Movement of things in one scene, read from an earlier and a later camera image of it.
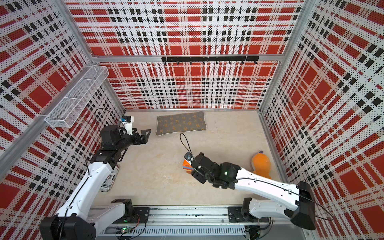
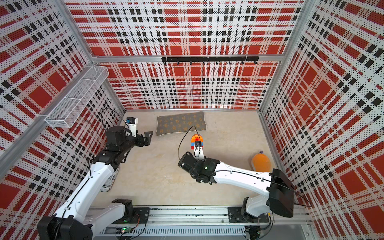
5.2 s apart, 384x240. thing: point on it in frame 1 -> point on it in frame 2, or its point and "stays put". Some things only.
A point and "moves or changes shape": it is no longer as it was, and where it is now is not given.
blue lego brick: [187, 166] moves or changes shape
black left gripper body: [127, 140] stays put
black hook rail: [210, 59] stays put
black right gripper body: [201, 179] stays put
